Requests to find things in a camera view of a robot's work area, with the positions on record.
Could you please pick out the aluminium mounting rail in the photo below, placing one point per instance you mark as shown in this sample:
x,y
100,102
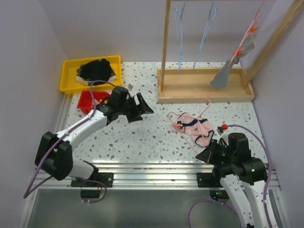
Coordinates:
x,y
154,176

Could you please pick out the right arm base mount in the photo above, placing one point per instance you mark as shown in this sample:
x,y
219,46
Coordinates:
x,y
207,180

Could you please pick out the grey knitted garment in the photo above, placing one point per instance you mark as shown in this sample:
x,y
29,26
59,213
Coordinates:
x,y
228,64

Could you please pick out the right blue hanger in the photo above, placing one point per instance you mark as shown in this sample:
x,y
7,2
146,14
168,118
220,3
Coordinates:
x,y
212,14

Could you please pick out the pink wire hanger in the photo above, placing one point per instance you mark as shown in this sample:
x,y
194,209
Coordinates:
x,y
172,116

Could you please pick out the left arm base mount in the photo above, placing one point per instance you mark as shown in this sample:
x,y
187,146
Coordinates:
x,y
105,178

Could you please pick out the clips in red bin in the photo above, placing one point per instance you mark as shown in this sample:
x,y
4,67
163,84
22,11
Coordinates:
x,y
99,101

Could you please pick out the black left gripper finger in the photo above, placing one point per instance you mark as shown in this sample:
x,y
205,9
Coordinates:
x,y
133,117
143,106

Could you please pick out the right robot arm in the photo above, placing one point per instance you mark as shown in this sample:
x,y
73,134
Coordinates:
x,y
242,176

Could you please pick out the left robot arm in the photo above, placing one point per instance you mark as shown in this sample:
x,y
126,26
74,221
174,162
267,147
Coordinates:
x,y
55,152

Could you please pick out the blue hanger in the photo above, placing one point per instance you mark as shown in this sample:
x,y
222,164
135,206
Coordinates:
x,y
212,14
178,16

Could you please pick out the yellow plastic tray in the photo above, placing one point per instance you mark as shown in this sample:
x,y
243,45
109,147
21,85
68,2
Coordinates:
x,y
68,83

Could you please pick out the wooden hanger rack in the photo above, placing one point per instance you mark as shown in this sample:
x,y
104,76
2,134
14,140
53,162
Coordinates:
x,y
203,84

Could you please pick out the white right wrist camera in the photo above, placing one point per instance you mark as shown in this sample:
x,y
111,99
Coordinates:
x,y
223,133

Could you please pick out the left blue hanger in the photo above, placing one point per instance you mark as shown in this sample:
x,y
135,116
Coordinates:
x,y
178,16

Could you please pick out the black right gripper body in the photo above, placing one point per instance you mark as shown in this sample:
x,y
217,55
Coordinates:
x,y
223,154

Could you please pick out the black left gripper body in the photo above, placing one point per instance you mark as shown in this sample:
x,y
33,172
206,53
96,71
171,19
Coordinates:
x,y
129,107

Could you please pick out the pink underwear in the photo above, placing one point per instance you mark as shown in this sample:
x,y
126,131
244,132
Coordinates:
x,y
199,130

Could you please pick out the pink clothes clip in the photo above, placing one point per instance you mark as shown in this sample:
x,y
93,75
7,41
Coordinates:
x,y
177,125

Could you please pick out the upper orange clip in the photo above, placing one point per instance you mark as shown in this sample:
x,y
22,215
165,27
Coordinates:
x,y
253,28

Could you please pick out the black garment pile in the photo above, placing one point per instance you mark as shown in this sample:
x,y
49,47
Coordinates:
x,y
95,70

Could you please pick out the red plastic bin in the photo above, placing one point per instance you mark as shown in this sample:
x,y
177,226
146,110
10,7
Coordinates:
x,y
85,103

